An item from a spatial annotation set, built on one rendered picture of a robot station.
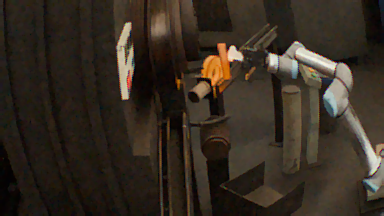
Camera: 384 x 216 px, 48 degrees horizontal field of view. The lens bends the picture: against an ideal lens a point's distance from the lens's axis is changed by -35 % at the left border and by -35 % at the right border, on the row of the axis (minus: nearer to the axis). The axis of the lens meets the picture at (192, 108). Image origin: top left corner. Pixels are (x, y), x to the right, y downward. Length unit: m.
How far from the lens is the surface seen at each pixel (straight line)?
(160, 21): 2.03
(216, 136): 2.69
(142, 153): 1.93
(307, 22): 4.40
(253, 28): 5.00
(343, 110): 2.32
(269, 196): 2.08
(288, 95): 3.05
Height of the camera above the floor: 1.80
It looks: 25 degrees down
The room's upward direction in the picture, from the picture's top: 8 degrees counter-clockwise
